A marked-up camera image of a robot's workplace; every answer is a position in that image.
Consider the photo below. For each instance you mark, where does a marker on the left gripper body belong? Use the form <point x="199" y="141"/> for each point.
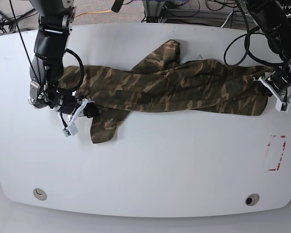
<point x="276" y="76"/>

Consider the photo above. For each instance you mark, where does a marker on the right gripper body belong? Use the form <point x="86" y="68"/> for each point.
<point x="67" y="106"/>

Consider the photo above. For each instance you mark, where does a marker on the camouflage T-shirt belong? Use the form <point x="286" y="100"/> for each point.
<point x="161" y="83"/>

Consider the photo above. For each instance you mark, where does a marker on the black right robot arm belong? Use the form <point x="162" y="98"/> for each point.
<point x="55" y="25"/>

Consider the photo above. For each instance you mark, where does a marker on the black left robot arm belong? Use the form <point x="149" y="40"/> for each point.
<point x="273" y="20"/>

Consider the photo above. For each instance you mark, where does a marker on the red tape rectangle marking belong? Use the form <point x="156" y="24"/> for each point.
<point x="275" y="151"/>

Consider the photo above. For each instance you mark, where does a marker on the black tripod legs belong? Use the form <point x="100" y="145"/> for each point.
<point x="23" y="11"/>

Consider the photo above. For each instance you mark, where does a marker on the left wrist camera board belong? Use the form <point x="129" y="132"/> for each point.
<point x="282" y="106"/>

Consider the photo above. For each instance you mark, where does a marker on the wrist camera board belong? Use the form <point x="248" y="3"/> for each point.
<point x="70" y="130"/>
<point x="282" y="106"/>

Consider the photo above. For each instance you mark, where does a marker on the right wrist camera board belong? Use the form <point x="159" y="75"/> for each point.
<point x="70" y="130"/>

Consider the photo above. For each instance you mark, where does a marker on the left table cable grommet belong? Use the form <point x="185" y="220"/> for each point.
<point x="40" y="194"/>

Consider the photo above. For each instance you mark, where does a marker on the table cable grommet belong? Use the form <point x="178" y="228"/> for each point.
<point x="252" y="200"/>
<point x="40" y="194"/>

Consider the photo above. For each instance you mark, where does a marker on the right table cable grommet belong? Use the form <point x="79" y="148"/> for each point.
<point x="252" y="200"/>

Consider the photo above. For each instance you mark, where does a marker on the aluminium frame stand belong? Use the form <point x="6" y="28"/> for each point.
<point x="158" y="11"/>

